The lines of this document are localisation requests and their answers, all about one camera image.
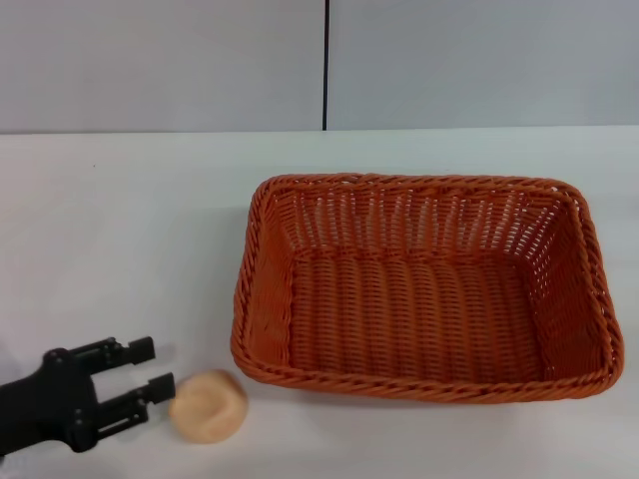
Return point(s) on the black vertical wall strip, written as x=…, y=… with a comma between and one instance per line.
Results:
x=326, y=60

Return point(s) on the round beige bread bun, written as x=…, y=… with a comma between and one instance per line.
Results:
x=208, y=406

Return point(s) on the orange woven plastic basket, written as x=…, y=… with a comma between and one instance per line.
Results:
x=424, y=319

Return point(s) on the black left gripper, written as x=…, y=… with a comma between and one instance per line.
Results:
x=50, y=404

